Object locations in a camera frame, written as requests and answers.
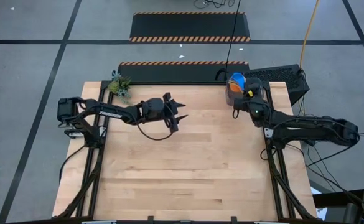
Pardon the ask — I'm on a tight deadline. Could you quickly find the yellow hanging cable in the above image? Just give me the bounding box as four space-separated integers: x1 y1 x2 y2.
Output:
299 0 321 71

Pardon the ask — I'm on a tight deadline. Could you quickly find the potted succulent plant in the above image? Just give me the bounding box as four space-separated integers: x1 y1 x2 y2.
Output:
108 72 136 109

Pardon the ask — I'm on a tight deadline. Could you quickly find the black hanging cable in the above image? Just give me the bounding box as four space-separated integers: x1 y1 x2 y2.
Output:
223 0 242 82

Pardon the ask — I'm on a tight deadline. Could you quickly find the grey translucent plastic basket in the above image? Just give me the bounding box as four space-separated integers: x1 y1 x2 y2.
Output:
225 77 264 107

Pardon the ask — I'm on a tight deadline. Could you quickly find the black perforated computer case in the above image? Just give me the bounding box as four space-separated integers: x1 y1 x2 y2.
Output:
228 63 310 106

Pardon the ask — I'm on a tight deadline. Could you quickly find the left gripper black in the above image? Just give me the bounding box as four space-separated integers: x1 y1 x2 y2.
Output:
139 91 189 134

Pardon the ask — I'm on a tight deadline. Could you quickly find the black coiled cable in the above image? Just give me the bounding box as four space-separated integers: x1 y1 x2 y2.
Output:
194 0 235 9

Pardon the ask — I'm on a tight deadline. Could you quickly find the small dark blue measuring cup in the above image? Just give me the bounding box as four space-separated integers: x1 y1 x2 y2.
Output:
230 72 247 91

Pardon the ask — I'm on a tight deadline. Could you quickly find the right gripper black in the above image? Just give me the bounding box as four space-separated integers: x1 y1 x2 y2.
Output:
233 77 273 127

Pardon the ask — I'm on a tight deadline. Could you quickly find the black mat with striped edges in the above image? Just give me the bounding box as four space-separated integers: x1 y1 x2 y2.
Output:
129 12 251 43
118 60 250 83

